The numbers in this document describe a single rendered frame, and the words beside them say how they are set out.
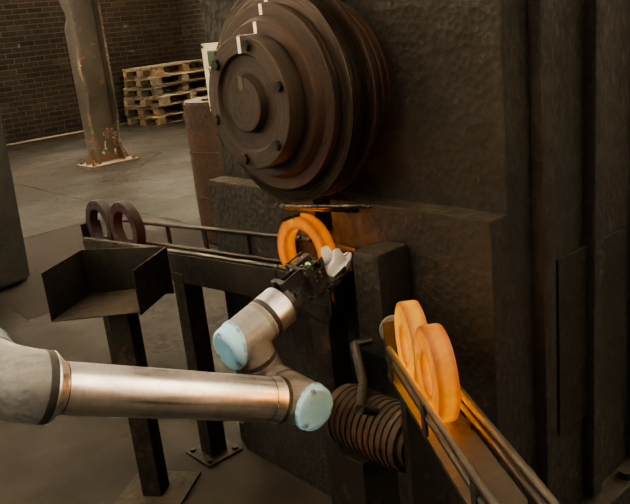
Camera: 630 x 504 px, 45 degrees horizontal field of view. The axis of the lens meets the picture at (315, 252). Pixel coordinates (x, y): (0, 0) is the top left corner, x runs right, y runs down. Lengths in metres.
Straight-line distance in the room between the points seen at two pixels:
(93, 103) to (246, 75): 7.07
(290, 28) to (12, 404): 0.89
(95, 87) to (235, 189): 6.68
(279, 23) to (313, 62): 0.12
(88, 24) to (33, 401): 7.62
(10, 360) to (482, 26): 1.00
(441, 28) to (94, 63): 7.31
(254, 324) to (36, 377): 0.48
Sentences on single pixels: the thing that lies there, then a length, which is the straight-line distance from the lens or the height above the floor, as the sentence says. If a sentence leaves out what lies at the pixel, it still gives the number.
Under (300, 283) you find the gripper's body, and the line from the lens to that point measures 1.60.
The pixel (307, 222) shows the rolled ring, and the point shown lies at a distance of 1.72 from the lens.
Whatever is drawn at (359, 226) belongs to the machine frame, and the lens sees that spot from 1.72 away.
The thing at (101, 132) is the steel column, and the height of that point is 0.35.
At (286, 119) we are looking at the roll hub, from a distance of 1.54.
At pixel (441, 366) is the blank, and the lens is 1.14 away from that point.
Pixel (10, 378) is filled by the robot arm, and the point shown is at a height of 0.81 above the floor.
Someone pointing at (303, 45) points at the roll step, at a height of 1.22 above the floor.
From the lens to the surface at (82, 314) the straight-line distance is 2.09.
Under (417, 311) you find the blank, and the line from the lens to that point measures 1.31.
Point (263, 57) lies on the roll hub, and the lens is 1.57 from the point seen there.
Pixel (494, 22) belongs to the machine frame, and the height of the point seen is 1.23.
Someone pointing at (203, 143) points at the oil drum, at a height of 0.64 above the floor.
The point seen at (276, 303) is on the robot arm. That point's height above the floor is 0.73.
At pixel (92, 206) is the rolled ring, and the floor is 0.74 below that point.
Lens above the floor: 1.27
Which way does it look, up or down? 17 degrees down
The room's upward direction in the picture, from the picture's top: 6 degrees counter-clockwise
